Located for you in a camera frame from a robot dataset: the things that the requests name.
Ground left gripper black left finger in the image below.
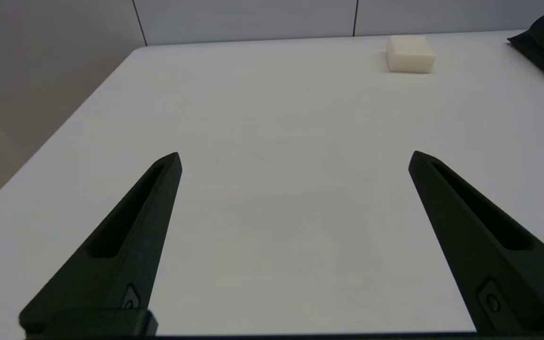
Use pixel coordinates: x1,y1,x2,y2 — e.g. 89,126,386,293
19,152,183,337

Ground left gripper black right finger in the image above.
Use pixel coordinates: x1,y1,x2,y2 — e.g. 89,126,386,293
408,151,544,333

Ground white soap bar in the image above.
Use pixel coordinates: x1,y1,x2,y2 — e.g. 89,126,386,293
385,35,436,74

